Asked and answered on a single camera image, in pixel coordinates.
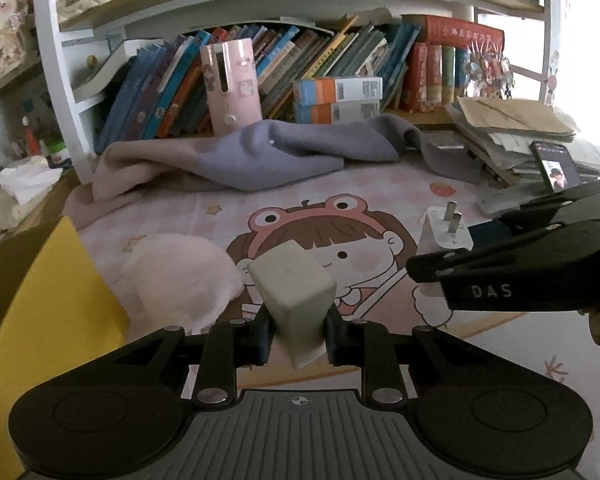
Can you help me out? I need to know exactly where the smartphone with lit screen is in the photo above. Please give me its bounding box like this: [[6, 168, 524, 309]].
[[530, 141, 582, 193]]

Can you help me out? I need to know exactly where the large white plug charger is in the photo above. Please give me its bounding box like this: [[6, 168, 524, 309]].
[[416, 199, 476, 298]]

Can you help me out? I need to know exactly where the orange blue white box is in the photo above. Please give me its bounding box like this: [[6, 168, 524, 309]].
[[294, 76, 384, 106], [294, 100, 380, 125]]

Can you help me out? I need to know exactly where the red thick book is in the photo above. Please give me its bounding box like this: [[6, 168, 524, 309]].
[[401, 14, 505, 49]]

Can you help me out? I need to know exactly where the lower orange blue white box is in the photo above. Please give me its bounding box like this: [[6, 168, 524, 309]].
[[294, 100, 380, 125]]

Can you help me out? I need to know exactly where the white foam block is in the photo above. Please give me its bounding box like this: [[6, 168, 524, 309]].
[[248, 240, 337, 370]]

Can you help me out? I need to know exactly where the pink cylindrical humidifier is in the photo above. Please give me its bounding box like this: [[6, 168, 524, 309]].
[[200, 38, 262, 136]]

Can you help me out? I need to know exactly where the pink plush toy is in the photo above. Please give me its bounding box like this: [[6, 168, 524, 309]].
[[122, 233, 244, 335]]

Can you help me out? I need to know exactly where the stack of papers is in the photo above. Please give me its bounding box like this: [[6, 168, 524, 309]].
[[444, 98, 600, 185]]

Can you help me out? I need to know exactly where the cartoon girl desk mat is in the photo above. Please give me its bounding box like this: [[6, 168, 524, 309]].
[[74, 159, 600, 401]]

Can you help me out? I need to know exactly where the upper orange blue white box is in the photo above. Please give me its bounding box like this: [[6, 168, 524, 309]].
[[294, 76, 384, 106]]

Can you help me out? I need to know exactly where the grey purple blanket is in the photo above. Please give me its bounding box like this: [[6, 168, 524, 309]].
[[64, 114, 482, 229]]

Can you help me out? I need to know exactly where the white tissue pack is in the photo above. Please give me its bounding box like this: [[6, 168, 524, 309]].
[[0, 155, 62, 231]]

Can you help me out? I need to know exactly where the white bookshelf frame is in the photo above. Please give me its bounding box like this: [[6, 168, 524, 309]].
[[34, 0, 560, 183]]

